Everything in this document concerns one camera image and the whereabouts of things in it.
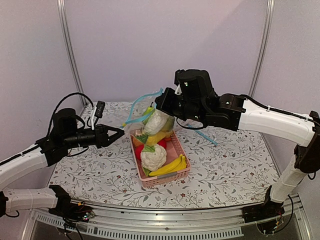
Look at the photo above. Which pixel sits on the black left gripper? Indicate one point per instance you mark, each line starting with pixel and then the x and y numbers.
pixel 101 138

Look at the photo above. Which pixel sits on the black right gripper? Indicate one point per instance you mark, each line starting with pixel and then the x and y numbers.
pixel 162 102

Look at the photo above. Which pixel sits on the white toy napa cabbage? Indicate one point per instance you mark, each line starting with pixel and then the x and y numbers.
pixel 155 123

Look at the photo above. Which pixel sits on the clear zip top bag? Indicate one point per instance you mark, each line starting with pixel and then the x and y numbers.
pixel 133 124

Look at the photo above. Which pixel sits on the yellow toy lemon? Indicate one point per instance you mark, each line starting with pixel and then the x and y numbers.
pixel 154 139

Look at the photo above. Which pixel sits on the white toy cauliflower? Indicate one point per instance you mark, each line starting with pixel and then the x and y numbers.
pixel 152 161

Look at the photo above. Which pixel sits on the green toy pear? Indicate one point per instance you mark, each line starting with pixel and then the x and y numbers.
pixel 148 113

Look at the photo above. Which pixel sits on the yellow green toy mango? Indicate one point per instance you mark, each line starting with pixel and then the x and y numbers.
pixel 168 126

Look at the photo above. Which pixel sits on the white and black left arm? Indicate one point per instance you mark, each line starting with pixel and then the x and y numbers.
pixel 47 151

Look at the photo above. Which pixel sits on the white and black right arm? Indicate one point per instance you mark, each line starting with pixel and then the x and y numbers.
pixel 195 99

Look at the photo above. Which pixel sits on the red toy fruit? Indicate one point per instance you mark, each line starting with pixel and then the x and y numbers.
pixel 148 148

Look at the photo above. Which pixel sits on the pink perforated plastic basket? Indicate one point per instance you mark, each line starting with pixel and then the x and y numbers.
pixel 174 150

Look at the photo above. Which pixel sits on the yellow toy banana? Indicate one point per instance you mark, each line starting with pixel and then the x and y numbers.
pixel 178 164

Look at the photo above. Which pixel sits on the floral patterned table mat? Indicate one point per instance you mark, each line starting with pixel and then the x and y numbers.
pixel 225 168

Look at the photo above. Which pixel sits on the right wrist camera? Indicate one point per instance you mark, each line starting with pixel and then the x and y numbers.
pixel 177 76

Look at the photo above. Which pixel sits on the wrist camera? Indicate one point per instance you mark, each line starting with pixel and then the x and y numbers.
pixel 99 108
pixel 177 76

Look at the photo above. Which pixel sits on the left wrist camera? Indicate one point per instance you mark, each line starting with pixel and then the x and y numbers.
pixel 99 108

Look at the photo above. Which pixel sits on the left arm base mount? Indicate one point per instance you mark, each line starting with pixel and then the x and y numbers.
pixel 74 212

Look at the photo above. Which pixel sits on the aluminium front frame rail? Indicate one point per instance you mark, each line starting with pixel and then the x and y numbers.
pixel 112 222

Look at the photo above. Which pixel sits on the aluminium left corner post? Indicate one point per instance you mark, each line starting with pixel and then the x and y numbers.
pixel 61 7

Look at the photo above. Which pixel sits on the aluminium corner post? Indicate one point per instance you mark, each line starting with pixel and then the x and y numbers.
pixel 61 7
pixel 270 5

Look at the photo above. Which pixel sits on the aluminium right corner post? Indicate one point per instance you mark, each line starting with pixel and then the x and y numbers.
pixel 270 5

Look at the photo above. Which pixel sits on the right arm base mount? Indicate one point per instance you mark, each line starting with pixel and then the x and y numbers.
pixel 265 212

